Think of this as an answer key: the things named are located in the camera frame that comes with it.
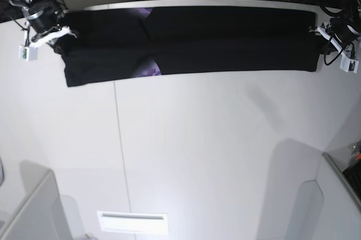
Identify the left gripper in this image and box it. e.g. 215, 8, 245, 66
310, 18, 360, 54

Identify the black T-shirt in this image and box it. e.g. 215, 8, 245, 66
54, 6, 325, 87

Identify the black keyboard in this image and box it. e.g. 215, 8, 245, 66
343, 162, 361, 196

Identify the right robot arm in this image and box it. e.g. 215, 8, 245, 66
3, 0, 78, 48

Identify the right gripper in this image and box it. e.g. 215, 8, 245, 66
22, 1, 78, 47

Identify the white left monitor stand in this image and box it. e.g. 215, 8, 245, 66
1, 169, 73, 239

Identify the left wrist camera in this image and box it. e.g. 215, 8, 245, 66
340, 57, 359, 73

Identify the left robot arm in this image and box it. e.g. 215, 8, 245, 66
315, 0, 360, 59

